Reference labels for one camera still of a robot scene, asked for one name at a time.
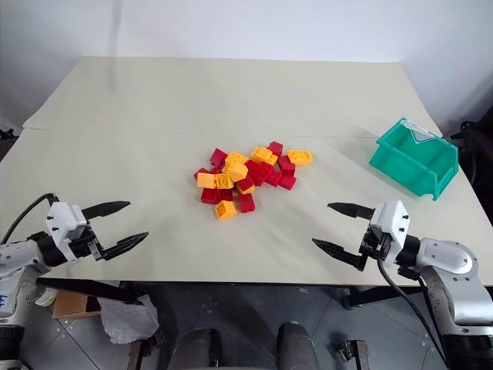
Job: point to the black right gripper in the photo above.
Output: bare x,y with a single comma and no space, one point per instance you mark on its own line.
375,244

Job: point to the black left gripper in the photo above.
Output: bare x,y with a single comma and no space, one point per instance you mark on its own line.
82,243

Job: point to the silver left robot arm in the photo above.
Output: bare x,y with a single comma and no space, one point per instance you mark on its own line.
23,258

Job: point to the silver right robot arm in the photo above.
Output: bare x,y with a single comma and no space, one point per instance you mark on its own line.
450,266

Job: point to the brown cardboard box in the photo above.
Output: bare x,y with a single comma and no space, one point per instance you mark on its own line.
69,304

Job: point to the red building block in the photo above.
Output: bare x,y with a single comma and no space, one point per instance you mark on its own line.
225,194
208,196
201,172
218,157
215,170
276,148
257,171
286,163
245,181
246,203
273,179
287,181

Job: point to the green plastic bin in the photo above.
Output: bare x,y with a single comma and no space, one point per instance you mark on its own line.
408,169

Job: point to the crumpled white plastic bag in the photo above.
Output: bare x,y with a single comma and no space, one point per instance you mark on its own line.
127,320

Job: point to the clear bin label holder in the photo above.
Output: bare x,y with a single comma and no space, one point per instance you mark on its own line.
420,133

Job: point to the rusty table leg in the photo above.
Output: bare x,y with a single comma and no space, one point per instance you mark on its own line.
135,356
360,354

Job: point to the dark rounded shape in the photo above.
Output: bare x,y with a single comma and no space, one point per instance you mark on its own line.
196,348
297,347

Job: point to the small black background object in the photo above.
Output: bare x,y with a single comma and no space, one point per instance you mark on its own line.
7,133

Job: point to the black chair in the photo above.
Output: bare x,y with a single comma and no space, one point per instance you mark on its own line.
475,154

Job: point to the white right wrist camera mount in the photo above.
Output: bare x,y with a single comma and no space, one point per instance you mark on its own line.
391,221

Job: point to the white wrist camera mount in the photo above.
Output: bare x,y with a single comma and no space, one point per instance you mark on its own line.
391,221
63,227

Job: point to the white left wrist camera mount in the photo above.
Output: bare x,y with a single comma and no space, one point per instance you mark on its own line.
63,227

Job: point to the black table frame bar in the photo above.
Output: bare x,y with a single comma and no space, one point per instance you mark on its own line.
88,290
381,294

